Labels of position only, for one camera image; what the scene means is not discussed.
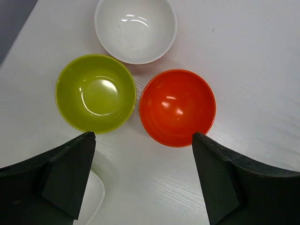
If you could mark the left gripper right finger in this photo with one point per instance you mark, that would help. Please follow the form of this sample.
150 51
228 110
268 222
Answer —
238 190

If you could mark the orange bowl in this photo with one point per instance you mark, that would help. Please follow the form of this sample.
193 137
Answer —
174 105

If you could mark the green bowl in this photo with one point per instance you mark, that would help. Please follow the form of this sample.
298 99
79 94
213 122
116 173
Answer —
95 93

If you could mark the white orange-bottom bowl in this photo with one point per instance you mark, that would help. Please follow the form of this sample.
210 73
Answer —
136 32

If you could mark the white square bowl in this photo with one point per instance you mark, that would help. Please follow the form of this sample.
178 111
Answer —
92 200

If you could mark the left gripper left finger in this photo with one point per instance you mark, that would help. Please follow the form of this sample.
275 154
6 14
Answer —
47 189

